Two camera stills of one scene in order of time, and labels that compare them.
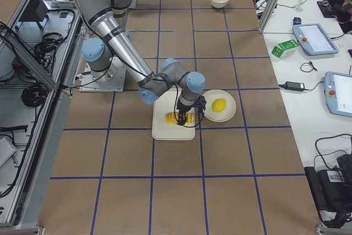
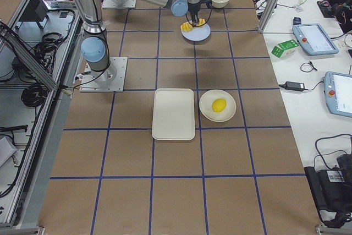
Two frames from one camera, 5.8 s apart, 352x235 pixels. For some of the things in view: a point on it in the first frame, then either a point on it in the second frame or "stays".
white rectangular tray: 164,104 stays
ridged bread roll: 172,118 → 187,26
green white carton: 284,49 stays
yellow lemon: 219,105 stays
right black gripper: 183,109 → 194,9
